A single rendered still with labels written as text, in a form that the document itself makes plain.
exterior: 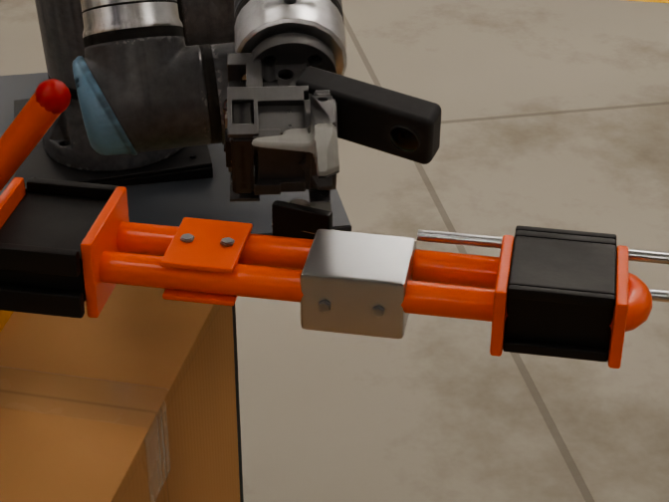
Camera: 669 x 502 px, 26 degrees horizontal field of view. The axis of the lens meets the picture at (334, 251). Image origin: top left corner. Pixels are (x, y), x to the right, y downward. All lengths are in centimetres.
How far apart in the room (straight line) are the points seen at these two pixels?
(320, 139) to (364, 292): 12
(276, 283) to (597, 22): 334
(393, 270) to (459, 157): 250
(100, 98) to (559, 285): 50
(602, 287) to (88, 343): 42
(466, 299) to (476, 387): 173
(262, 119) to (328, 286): 18
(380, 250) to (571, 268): 13
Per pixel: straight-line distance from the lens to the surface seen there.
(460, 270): 98
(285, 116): 108
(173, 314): 117
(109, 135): 129
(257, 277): 96
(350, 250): 98
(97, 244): 98
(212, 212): 170
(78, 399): 109
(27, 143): 98
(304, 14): 115
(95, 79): 129
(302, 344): 278
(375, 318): 96
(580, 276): 95
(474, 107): 370
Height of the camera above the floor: 159
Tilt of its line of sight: 31 degrees down
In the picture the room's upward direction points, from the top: straight up
